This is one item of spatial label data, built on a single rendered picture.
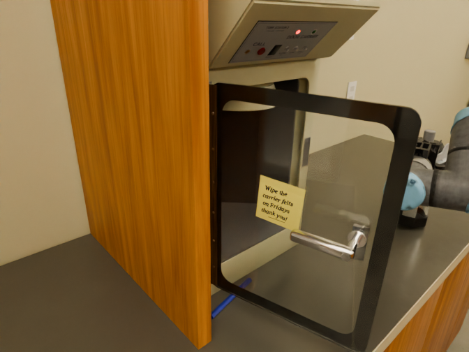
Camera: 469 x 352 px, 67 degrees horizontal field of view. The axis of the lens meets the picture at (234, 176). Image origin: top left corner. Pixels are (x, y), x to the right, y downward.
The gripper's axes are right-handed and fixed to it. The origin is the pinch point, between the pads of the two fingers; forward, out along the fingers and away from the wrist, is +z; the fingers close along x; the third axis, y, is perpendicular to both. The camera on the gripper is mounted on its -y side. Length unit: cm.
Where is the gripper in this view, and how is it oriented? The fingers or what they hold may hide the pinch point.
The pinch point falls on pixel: (423, 154)
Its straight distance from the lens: 110.3
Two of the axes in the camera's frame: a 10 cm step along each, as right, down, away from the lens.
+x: -8.3, -2.4, 5.0
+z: 5.5, -3.2, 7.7
